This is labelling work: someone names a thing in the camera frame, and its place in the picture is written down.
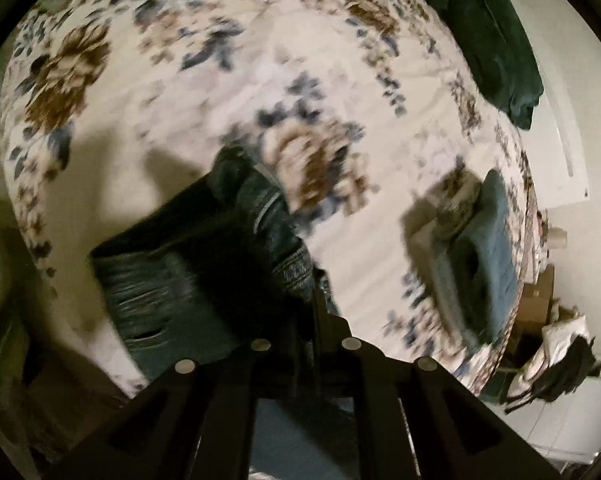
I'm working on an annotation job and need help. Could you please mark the chair piled with clothes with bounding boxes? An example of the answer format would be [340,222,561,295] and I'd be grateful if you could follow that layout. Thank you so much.
[503,306,596,414]

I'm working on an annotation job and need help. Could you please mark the white bed headboard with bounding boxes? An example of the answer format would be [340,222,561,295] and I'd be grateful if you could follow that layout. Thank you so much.
[521,73,590,209]

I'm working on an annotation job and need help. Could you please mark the dark blue jeans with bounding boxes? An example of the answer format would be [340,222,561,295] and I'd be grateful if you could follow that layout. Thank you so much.
[90,144,358,479]

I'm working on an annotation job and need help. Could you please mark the large cardboard box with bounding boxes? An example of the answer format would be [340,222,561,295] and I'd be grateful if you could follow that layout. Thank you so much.
[505,263,555,354]

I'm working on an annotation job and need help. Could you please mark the dark green folded blanket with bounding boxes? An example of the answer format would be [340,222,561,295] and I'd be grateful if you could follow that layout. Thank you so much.
[425,0,544,130]

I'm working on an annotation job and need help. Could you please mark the stack of folded jeans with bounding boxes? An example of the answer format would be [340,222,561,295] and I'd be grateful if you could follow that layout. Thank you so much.
[407,169,518,352]

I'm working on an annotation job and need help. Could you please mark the floral white bed blanket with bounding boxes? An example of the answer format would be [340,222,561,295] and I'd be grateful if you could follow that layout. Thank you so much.
[0,0,532,396]

